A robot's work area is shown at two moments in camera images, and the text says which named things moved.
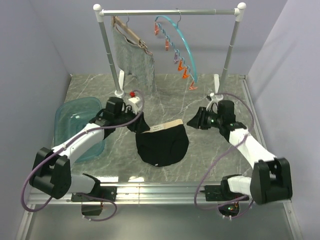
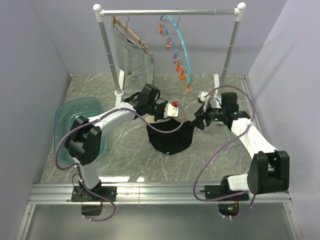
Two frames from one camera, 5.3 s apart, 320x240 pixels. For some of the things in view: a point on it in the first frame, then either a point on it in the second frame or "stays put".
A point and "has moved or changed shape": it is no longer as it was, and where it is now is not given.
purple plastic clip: (176, 60) stays put
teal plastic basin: (71, 115) stays put
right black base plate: (223, 193) stays put
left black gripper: (140, 126) → (164, 105)
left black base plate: (105, 192) stays put
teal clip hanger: (178, 26) has moved or changed shape
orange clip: (180, 67) has moved or changed shape
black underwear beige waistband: (162, 144) has moved or changed shape
